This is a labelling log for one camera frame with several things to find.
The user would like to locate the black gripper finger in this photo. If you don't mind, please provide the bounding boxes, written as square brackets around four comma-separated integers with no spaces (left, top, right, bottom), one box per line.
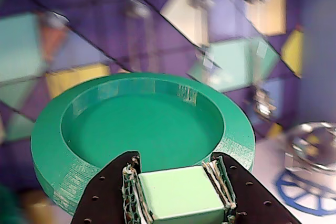
[70,151,156,224]
[201,152,303,224]

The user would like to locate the hanging steel toy utensil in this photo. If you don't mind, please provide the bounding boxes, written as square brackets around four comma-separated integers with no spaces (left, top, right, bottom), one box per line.
[122,0,161,74]
[243,0,279,121]
[187,0,219,70]

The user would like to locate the green round lid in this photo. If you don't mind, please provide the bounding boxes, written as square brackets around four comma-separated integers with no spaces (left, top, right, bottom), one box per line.
[29,72,256,224]

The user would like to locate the steel toy pot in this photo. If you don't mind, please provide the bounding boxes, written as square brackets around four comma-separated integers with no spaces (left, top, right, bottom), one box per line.
[283,121,336,176]

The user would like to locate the dark green round recipient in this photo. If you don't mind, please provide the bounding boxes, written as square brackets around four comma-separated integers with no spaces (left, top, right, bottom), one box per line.
[0,182,19,224]

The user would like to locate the blue wooden toy kitchen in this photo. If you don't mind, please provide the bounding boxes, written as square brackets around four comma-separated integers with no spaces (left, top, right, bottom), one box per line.
[0,0,336,224]

